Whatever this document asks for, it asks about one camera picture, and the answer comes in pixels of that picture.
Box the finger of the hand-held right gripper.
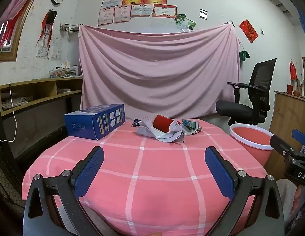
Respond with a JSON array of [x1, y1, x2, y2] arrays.
[[270, 135, 295, 159], [291, 128, 305, 153]]

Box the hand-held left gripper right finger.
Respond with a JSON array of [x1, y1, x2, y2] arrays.
[[204, 146, 286, 236]]

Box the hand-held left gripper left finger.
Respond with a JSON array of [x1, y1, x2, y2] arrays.
[[22, 146, 113, 236]]

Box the red basin with white rim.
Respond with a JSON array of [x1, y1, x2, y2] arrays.
[[229, 124, 275, 167]]

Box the blue cardboard box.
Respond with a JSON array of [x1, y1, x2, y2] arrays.
[[64, 104, 126, 140]]

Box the person's right hand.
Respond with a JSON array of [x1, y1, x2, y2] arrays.
[[291, 184, 305, 215]]

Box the wooden cabinet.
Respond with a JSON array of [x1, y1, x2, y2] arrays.
[[269, 90, 305, 179]]

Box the white squeezed tube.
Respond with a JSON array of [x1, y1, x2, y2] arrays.
[[181, 119, 202, 136]]

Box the black office chair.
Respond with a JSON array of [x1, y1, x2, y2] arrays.
[[216, 58, 277, 126]]

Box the pink checked tablecloth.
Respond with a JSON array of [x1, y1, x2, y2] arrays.
[[21, 118, 271, 236]]

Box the red hanging ornament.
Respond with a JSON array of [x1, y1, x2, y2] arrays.
[[289, 60, 298, 81]]

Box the curved wooden shelf desk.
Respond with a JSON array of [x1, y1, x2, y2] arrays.
[[0, 76, 83, 158]]

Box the pile of shelf papers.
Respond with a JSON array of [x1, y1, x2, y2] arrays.
[[1, 97, 29, 111]]

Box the stack of papers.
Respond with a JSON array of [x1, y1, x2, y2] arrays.
[[49, 62, 82, 78]]

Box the blue dotted curtain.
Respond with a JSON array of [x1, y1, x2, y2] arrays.
[[293, 0, 305, 53]]

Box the pink hanging sheet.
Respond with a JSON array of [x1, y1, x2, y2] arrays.
[[78, 23, 241, 124]]

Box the red tassel decoration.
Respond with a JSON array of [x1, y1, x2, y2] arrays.
[[35, 9, 57, 52]]

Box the black wire mesh panel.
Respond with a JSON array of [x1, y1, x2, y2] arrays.
[[0, 141, 27, 209]]

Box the white cable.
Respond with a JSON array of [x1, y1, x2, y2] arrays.
[[0, 83, 18, 142]]

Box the red wall poster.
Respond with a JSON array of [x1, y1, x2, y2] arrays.
[[238, 19, 259, 44]]

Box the white wall calendar sheets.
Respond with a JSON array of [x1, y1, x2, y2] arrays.
[[36, 38, 62, 60]]

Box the metal wall rack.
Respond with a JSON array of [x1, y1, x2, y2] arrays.
[[59, 23, 82, 33]]

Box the wooden window frame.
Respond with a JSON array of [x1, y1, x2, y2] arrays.
[[0, 4, 33, 62]]

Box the group of wall certificates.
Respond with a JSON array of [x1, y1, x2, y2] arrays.
[[97, 0, 192, 27]]

